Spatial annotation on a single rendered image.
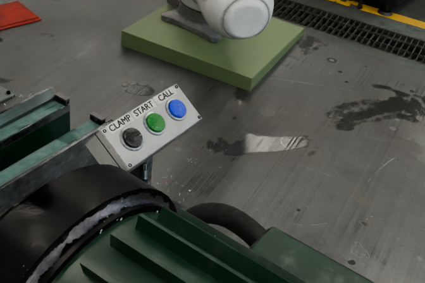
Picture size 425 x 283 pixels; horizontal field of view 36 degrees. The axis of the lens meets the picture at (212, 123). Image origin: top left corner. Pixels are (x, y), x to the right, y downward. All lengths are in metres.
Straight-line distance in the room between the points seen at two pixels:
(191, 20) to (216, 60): 0.17
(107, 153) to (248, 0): 0.61
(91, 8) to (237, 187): 0.80
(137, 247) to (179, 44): 1.30
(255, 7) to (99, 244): 1.10
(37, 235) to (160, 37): 1.32
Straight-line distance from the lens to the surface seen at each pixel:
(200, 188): 1.25
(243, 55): 1.63
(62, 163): 1.12
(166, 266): 0.35
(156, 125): 0.94
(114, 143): 0.90
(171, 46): 1.62
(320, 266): 0.43
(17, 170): 1.10
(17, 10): 1.83
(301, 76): 1.65
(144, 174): 0.99
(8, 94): 1.49
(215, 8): 1.43
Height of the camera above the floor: 1.62
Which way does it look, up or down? 35 degrees down
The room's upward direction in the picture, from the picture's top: 7 degrees clockwise
